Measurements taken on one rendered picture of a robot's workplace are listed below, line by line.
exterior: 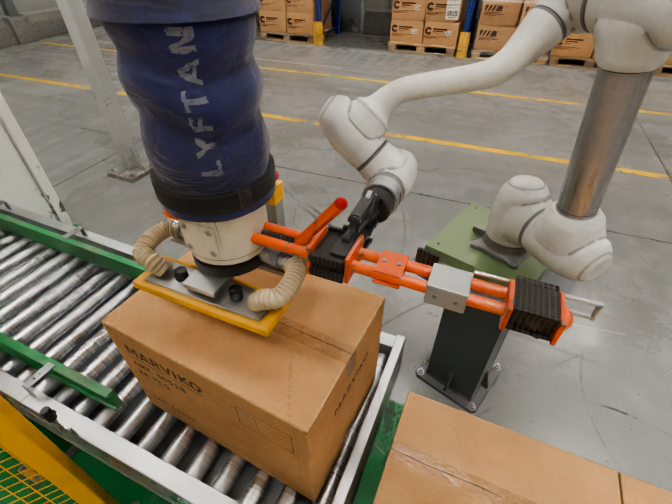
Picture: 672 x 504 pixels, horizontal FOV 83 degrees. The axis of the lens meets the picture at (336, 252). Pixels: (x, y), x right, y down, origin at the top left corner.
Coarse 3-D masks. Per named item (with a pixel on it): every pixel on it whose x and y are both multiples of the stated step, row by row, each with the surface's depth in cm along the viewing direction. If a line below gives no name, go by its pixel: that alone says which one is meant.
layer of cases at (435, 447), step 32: (416, 416) 117; (448, 416) 117; (416, 448) 110; (448, 448) 110; (480, 448) 110; (512, 448) 110; (544, 448) 110; (384, 480) 103; (416, 480) 103; (448, 480) 103; (480, 480) 103; (512, 480) 103; (544, 480) 103; (576, 480) 103; (608, 480) 103; (640, 480) 103
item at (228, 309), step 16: (144, 272) 84; (176, 272) 80; (192, 272) 84; (144, 288) 81; (160, 288) 81; (176, 288) 80; (224, 288) 80; (240, 288) 76; (256, 288) 81; (192, 304) 77; (208, 304) 77; (224, 304) 76; (240, 304) 76; (288, 304) 78; (224, 320) 76; (240, 320) 74; (256, 320) 74; (272, 320) 74
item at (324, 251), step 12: (324, 228) 74; (336, 228) 74; (312, 240) 71; (324, 240) 73; (336, 240) 73; (360, 240) 71; (312, 252) 70; (324, 252) 70; (312, 264) 71; (324, 264) 68; (336, 264) 67; (348, 264) 67; (324, 276) 70; (336, 276) 69; (348, 276) 69
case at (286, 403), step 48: (336, 288) 102; (144, 336) 90; (192, 336) 90; (240, 336) 90; (288, 336) 90; (336, 336) 90; (144, 384) 110; (192, 384) 89; (240, 384) 81; (288, 384) 81; (336, 384) 81; (240, 432) 93; (288, 432) 78; (336, 432) 96; (288, 480) 98
